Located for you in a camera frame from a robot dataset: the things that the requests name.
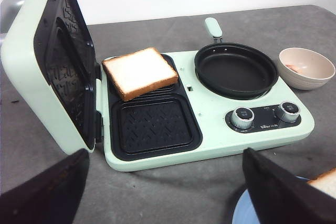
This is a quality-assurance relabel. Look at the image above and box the breakfast maker hinged lid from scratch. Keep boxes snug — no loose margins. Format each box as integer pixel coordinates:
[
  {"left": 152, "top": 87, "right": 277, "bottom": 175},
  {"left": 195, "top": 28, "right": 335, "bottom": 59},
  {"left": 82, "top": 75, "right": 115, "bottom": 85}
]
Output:
[{"left": 1, "top": 0, "right": 102, "bottom": 154}]

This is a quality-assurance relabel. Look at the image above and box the left silver control knob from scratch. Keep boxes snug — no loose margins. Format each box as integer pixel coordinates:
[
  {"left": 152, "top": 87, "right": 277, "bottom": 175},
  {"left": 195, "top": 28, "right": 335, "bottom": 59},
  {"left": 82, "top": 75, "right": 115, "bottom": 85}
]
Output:
[{"left": 230, "top": 106, "right": 255, "bottom": 130}]

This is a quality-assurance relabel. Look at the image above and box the beige ribbed ceramic bowl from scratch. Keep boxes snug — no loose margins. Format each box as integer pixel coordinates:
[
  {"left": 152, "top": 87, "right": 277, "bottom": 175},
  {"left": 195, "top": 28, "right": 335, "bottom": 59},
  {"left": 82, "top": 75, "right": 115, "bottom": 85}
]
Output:
[{"left": 277, "top": 48, "right": 335, "bottom": 90}]

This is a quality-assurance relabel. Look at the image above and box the silver control knob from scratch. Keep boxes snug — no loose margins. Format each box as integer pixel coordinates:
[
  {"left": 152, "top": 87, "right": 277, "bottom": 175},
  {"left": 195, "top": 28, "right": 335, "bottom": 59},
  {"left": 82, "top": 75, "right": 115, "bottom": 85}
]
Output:
[
  {"left": 276, "top": 101, "right": 300, "bottom": 123},
  {"left": 230, "top": 106, "right": 255, "bottom": 130}
]

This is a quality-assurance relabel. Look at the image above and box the black round frying pan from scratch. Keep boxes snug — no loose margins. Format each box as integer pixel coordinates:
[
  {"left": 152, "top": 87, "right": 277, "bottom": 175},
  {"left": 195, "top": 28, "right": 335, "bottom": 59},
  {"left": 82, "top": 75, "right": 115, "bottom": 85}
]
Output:
[{"left": 194, "top": 17, "right": 279, "bottom": 100}]

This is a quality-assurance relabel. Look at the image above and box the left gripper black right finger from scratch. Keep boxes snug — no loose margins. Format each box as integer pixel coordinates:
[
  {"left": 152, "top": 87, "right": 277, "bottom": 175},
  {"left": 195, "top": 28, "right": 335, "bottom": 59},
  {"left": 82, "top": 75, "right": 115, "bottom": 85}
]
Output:
[{"left": 242, "top": 148, "right": 335, "bottom": 223}]

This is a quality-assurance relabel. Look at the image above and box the right silver control knob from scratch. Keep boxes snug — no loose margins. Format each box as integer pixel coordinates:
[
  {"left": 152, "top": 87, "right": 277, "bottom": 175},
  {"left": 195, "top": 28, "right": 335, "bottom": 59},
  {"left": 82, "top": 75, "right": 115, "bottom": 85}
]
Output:
[{"left": 276, "top": 101, "right": 300, "bottom": 123}]

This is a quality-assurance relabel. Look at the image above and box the pink shrimp in bowl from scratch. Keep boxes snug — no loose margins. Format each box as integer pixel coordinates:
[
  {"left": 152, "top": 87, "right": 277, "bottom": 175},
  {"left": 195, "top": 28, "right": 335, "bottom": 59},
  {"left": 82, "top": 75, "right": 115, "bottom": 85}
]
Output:
[{"left": 285, "top": 64, "right": 306, "bottom": 74}]

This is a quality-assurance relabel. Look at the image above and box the white bread slice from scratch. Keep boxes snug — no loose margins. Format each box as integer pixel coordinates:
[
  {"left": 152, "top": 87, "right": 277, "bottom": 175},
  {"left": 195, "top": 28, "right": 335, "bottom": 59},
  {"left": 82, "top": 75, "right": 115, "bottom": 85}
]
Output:
[
  {"left": 308, "top": 168, "right": 336, "bottom": 198},
  {"left": 102, "top": 47, "right": 178, "bottom": 101}
]

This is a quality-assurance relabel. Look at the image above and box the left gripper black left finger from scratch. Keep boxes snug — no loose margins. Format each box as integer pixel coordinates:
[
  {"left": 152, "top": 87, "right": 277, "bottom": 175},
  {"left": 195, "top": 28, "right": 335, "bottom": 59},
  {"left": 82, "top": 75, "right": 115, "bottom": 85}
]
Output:
[{"left": 1, "top": 149, "right": 90, "bottom": 223}]

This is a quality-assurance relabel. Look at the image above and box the mint green breakfast maker base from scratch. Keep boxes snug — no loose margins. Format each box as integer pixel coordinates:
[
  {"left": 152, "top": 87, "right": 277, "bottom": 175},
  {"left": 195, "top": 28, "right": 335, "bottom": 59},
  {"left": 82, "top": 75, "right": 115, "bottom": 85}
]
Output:
[{"left": 99, "top": 51, "right": 314, "bottom": 172}]

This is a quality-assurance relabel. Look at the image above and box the blue round plate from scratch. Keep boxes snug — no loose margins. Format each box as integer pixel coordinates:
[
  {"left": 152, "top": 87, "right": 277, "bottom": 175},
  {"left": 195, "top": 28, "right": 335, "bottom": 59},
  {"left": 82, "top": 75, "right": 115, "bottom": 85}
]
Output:
[{"left": 231, "top": 176, "right": 312, "bottom": 224}]

